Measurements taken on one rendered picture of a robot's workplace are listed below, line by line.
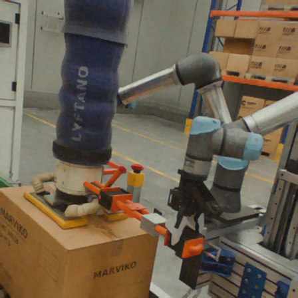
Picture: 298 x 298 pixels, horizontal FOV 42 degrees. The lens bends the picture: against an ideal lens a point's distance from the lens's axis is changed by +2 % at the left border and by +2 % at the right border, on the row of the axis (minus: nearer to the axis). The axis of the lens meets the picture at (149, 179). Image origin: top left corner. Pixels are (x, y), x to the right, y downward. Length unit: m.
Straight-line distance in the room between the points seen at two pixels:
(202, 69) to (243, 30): 8.25
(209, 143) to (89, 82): 0.54
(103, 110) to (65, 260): 0.53
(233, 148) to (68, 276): 0.67
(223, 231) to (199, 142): 0.64
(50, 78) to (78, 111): 9.66
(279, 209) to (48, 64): 9.82
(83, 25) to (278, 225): 1.01
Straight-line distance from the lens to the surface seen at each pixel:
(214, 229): 1.56
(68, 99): 1.43
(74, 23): 1.42
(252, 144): 1.06
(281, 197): 1.56
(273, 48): 9.26
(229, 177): 1.56
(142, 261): 1.52
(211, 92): 1.69
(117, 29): 1.42
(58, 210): 1.50
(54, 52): 11.07
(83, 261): 1.34
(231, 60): 9.86
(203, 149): 1.04
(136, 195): 2.07
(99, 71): 1.40
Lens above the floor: 1.54
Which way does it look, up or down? 16 degrees down
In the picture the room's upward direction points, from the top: 10 degrees clockwise
